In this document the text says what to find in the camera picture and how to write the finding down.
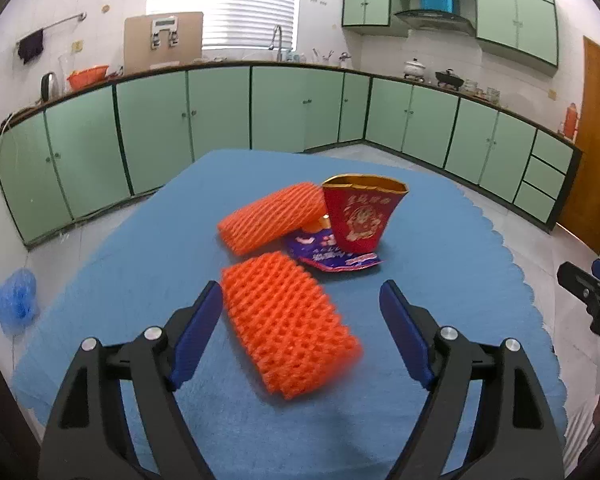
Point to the purple snack wrapper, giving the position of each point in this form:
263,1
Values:
330,255

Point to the clear plastic jug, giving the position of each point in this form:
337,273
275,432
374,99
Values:
65,70

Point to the row of glass jars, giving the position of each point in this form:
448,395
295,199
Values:
480,91

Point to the green lower kitchen cabinets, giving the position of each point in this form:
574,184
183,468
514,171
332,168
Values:
280,105

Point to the brown wooden door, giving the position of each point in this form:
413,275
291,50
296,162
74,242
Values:
597,150

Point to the white window blinds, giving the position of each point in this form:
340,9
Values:
230,0

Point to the metal towel rail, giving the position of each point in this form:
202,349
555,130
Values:
62,21

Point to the red gold paper bag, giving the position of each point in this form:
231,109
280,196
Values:
362,215

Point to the orange plastic basin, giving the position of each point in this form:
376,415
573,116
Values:
86,78

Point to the white striped cloth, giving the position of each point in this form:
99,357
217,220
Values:
580,435

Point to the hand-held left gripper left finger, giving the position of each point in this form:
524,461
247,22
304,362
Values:
200,330

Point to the steel electric kettle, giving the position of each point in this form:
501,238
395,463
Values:
50,87

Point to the blue tablecloth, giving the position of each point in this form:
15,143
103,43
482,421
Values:
130,285

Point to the metal sink faucet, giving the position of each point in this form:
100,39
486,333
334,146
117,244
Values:
278,40

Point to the white cooking pot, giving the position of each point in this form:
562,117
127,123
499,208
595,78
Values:
415,68

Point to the green upper kitchen cabinets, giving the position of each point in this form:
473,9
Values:
505,10

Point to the green kitchen cabinets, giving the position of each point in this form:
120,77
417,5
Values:
280,105
505,10

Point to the cardboard box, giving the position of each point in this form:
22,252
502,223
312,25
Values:
137,52

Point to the dark towel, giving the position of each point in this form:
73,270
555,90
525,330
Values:
31,46

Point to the red thermos flask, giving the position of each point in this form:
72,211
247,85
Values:
572,122

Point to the black cooking pot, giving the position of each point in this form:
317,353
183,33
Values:
450,79

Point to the range hood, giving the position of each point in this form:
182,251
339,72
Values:
432,21

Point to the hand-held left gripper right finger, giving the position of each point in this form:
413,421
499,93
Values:
405,330

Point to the blue plastic bag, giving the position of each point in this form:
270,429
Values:
14,300

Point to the orange foam fruit net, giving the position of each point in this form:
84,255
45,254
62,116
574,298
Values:
265,217
290,330

